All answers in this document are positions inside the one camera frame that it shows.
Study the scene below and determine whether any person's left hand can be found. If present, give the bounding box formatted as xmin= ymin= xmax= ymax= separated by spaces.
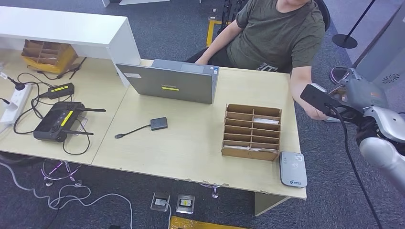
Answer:
xmin=308 ymin=105 xmax=329 ymax=122

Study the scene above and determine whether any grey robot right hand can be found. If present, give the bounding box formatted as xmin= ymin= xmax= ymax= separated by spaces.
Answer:
xmin=329 ymin=67 xmax=390 ymax=112

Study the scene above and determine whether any grey card reader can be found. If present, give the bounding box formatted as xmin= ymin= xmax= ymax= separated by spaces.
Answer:
xmin=278 ymin=150 xmax=308 ymax=188

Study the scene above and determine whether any brown cardboard card organizer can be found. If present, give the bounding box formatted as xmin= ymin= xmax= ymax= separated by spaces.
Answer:
xmin=221 ymin=104 xmax=282 ymax=162

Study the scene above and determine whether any person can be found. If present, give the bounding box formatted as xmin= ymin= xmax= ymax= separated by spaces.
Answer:
xmin=185 ymin=0 xmax=331 ymax=122

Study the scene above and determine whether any chrome stanchion base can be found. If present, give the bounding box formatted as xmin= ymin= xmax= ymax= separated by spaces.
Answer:
xmin=329 ymin=65 xmax=350 ymax=85

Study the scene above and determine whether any grey laptop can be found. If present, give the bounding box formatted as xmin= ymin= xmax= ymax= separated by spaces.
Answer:
xmin=115 ymin=59 xmax=220 ymax=104

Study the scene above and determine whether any grey kiosk stand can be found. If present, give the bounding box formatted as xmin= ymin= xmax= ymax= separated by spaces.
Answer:
xmin=324 ymin=1 xmax=405 ymax=124

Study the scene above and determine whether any white furniture base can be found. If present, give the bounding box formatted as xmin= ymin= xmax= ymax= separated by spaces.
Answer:
xmin=101 ymin=0 xmax=171 ymax=9

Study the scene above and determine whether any black office chair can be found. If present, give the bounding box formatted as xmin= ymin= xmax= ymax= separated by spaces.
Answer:
xmin=315 ymin=0 xmax=331 ymax=32

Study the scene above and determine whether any beige desk leg panel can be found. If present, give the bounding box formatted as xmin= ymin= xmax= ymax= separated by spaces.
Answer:
xmin=254 ymin=192 xmax=291 ymax=217

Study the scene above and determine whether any chrome desk foot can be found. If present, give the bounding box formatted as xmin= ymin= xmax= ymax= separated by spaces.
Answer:
xmin=198 ymin=183 xmax=222 ymax=199

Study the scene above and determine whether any black small tripod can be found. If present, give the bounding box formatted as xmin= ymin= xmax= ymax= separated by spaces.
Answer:
xmin=36 ymin=57 xmax=87 ymax=80

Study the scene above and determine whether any white raised counter shelf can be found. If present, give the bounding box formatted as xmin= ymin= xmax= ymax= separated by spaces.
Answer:
xmin=0 ymin=5 xmax=142 ymax=88

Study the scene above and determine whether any black power brick yellow label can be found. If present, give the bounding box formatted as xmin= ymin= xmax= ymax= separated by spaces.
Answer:
xmin=39 ymin=83 xmax=75 ymax=100

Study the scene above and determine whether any silver floor socket box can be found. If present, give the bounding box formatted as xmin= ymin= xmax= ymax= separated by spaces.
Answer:
xmin=176 ymin=194 xmax=196 ymax=215

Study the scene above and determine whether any floor socket box with plug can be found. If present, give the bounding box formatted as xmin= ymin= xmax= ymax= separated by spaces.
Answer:
xmin=150 ymin=192 xmax=171 ymax=213

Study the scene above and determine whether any cardboard organizer with yellow side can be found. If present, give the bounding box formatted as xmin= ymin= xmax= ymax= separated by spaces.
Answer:
xmin=21 ymin=40 xmax=78 ymax=75

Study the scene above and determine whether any black remote controller with antennas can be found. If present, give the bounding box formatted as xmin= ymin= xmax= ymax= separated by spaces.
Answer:
xmin=33 ymin=101 xmax=107 ymax=143

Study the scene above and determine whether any white power strip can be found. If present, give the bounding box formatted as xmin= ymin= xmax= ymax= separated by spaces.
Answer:
xmin=0 ymin=84 xmax=33 ymax=125

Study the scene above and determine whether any chrome stool base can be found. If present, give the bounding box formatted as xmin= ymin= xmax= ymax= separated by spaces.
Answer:
xmin=40 ymin=158 xmax=84 ymax=187

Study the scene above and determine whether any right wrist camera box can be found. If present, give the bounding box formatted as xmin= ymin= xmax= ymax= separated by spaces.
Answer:
xmin=299 ymin=83 xmax=344 ymax=116

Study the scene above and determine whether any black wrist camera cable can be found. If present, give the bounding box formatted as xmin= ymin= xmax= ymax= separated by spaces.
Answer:
xmin=326 ymin=105 xmax=384 ymax=229

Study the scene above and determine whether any black stanchion post with base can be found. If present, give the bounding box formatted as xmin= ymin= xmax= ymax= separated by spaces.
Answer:
xmin=331 ymin=0 xmax=377 ymax=50

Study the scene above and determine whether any black cable chain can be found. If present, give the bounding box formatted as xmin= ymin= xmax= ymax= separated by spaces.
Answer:
xmin=216 ymin=0 xmax=249 ymax=35

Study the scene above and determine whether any black USB adapter with cable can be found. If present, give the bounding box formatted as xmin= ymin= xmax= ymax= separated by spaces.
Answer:
xmin=114 ymin=117 xmax=168 ymax=140

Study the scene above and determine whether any black looped cable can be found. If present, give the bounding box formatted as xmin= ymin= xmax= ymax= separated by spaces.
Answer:
xmin=62 ymin=118 xmax=91 ymax=156

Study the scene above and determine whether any grey floor cable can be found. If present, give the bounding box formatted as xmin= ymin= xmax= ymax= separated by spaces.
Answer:
xmin=0 ymin=162 xmax=134 ymax=229

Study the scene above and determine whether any black power cable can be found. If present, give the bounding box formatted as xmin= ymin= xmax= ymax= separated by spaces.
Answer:
xmin=12 ymin=72 xmax=74 ymax=135

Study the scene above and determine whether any black plug with cable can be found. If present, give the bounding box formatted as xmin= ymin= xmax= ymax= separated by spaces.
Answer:
xmin=5 ymin=75 xmax=26 ymax=91

